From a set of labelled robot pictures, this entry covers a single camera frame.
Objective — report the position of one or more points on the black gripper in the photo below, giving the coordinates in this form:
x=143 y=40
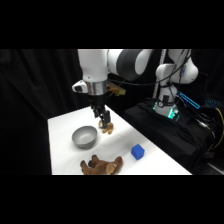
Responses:
x=97 y=101

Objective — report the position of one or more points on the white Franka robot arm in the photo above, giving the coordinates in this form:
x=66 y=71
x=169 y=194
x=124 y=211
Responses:
x=95 y=65

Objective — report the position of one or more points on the blue cube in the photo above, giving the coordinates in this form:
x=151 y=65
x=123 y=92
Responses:
x=137 y=151

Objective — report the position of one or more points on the small tan toy figure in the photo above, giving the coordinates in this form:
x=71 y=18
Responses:
x=107 y=128

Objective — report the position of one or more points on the grey bowl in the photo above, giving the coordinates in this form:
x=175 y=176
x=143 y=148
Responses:
x=84 y=136

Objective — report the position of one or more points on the brown teddy bear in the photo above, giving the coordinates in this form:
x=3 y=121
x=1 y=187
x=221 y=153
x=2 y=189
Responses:
x=102 y=166

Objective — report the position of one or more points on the black curtain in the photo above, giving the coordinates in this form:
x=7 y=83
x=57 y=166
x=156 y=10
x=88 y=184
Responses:
x=33 y=110

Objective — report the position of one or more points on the black robot stand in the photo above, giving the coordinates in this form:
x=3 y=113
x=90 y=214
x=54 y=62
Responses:
x=173 y=140

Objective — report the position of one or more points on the blue tape strip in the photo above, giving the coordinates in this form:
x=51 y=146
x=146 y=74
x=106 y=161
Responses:
x=188 y=99

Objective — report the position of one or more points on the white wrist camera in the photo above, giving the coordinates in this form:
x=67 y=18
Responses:
x=79 y=87

